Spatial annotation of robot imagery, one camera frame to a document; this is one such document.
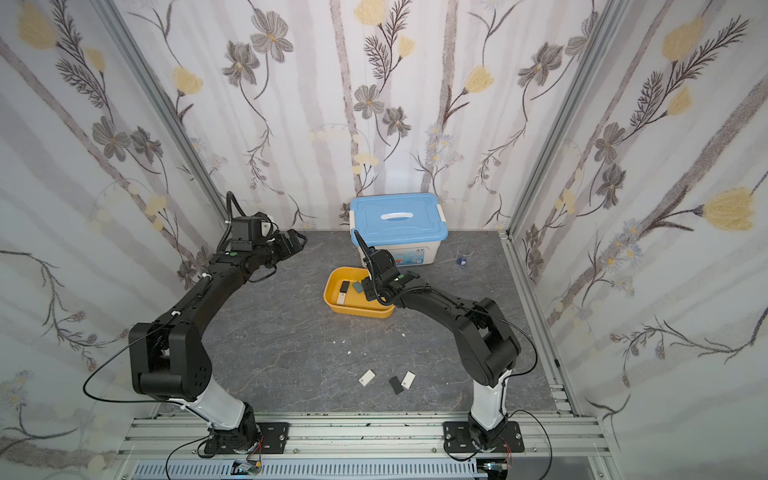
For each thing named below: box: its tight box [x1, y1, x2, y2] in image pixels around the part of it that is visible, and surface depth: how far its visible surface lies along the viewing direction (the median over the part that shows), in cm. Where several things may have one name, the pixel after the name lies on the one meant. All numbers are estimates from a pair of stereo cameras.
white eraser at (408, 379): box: [401, 370, 416, 389], surface depth 85 cm
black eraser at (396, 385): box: [388, 376, 404, 395], surface depth 85 cm
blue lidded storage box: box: [350, 193, 449, 266], surface depth 103 cm
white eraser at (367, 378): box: [358, 369, 375, 387], surface depth 85 cm
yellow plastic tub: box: [323, 266, 396, 318], surface depth 101 cm
